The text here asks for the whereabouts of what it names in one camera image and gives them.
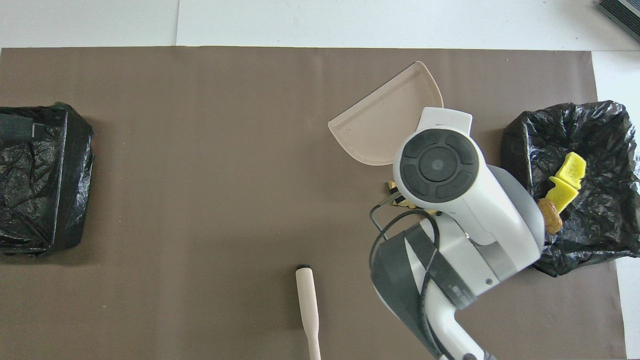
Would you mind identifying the yellow foam piece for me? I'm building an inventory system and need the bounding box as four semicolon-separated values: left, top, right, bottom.
556;151;587;190
545;176;581;215

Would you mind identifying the brown paper table mat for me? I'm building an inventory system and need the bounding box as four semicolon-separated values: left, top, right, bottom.
0;46;628;360

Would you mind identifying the dark ribbed device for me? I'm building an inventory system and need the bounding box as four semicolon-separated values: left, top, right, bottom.
597;0;640;43

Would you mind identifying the black bag lined bin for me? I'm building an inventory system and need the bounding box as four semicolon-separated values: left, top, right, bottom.
500;100;640;278
0;102;95;258

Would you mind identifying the brown cork-like lump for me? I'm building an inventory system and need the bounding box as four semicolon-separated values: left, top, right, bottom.
538;198;564;236

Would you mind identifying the beige hand brush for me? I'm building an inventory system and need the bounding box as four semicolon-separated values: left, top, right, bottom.
295;263;322;360

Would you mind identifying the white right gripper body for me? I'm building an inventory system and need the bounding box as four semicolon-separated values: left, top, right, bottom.
417;107;473;136

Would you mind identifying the striped pastry piece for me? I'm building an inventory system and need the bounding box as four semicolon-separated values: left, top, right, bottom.
385;180;418;209

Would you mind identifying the beige plastic dustpan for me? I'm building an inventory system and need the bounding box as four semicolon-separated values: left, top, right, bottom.
328;61;445;167

